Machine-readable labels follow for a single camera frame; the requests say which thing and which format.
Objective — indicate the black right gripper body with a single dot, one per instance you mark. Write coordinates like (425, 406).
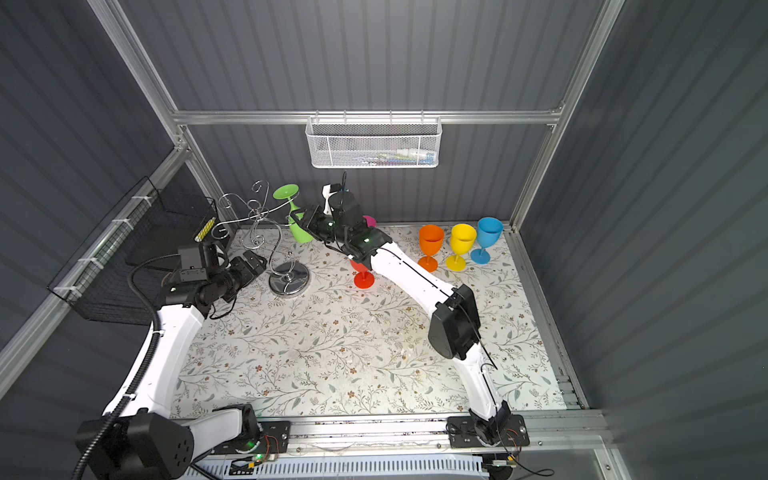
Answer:
(327, 228)

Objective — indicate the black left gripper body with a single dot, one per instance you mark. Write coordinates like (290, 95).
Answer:
(240, 275)

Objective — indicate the pink wine glass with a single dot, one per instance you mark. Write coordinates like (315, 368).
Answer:
(371, 221)

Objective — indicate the green wine glass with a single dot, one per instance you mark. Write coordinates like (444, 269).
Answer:
(288, 193)

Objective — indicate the red wine glass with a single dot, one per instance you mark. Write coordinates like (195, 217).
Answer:
(363, 279)

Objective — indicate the orange wine glass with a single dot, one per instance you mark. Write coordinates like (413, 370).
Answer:
(431, 238)

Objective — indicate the yellow wine glass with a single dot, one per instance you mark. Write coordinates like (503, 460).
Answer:
(462, 239)

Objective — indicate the blue wine glass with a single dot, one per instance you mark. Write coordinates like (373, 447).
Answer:
(489, 230)

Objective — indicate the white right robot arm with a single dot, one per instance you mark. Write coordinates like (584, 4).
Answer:
(454, 329)

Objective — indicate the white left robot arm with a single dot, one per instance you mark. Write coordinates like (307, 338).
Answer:
(135, 438)

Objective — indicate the chrome wine glass rack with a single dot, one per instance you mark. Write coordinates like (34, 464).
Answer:
(266, 215)

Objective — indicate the white vented panel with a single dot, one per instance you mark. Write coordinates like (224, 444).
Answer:
(431, 466)

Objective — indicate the white wire mesh basket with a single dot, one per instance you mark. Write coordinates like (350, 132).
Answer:
(368, 144)

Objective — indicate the black wire basket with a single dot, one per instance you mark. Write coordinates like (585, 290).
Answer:
(148, 222)

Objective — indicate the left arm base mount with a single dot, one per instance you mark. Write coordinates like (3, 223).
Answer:
(258, 436)

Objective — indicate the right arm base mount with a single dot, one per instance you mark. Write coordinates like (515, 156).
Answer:
(469, 432)

